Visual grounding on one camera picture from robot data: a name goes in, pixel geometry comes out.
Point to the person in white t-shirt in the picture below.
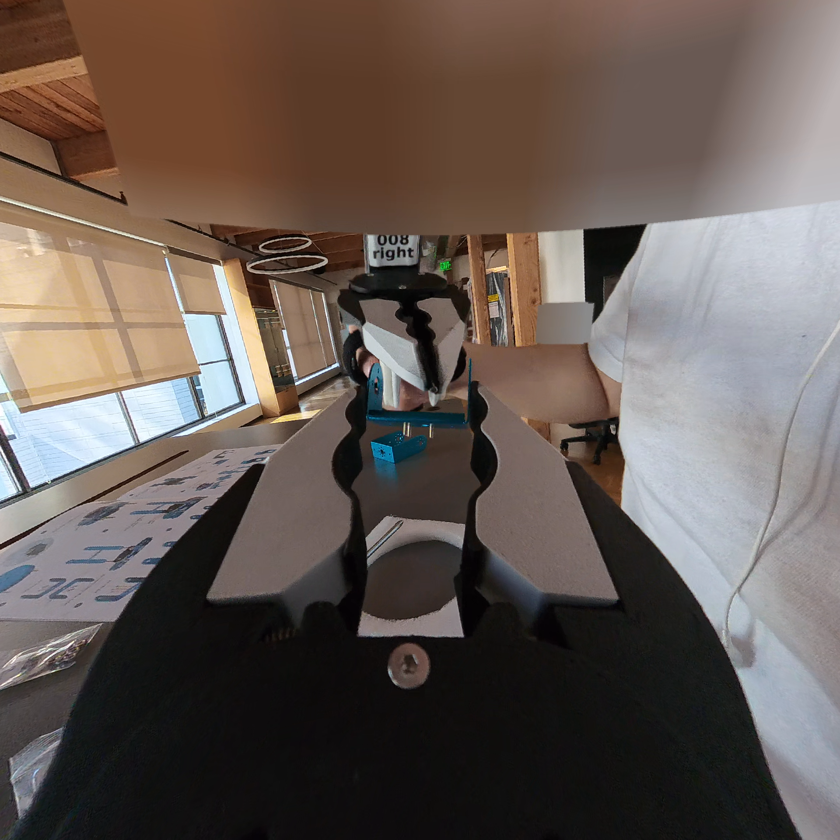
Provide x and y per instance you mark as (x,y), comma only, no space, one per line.
(689,394)

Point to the wooden window pillar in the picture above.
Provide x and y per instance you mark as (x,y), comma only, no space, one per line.
(239,315)

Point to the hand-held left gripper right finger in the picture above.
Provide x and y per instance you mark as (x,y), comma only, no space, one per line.
(544,525)

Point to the black wall panel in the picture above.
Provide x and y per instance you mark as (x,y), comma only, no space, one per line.
(613,262)

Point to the blue metal u-shaped bracket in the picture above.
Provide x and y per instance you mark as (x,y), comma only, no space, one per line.
(420,418)

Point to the dark grey desk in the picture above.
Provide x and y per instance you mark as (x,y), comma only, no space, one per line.
(420,485)

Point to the narrow wooden post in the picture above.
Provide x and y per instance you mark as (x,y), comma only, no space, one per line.
(478,289)

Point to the clear zip bag white label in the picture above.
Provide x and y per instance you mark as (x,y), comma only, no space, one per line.
(36,768)

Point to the small blue metal box bracket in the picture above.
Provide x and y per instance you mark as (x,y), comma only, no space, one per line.
(394,451)

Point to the wide wooden post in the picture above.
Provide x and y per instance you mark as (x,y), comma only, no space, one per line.
(523,289)

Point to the distant window with blinds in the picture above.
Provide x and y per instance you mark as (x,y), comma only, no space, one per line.
(305,334)

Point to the small beige window blind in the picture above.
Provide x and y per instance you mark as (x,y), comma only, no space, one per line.
(197,282)

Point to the person's right forearm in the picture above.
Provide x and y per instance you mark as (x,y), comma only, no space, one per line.
(538,380)

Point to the clear zip bag of washers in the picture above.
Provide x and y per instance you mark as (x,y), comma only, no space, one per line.
(46,656)

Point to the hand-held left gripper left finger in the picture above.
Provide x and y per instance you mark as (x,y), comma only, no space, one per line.
(282,525)

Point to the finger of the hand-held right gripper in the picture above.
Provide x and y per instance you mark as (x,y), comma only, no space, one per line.
(449,334)
(390,341)

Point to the large window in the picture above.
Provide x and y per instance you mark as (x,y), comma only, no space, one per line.
(164,413)

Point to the printed instruction sheet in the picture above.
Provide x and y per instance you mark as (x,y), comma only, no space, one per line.
(98,544)

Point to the black office chair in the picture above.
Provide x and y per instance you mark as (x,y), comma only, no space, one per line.
(590,430)

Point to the large beige window blind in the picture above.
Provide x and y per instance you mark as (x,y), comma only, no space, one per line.
(98,315)

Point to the person's right hand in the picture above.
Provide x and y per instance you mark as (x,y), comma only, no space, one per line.
(371,366)

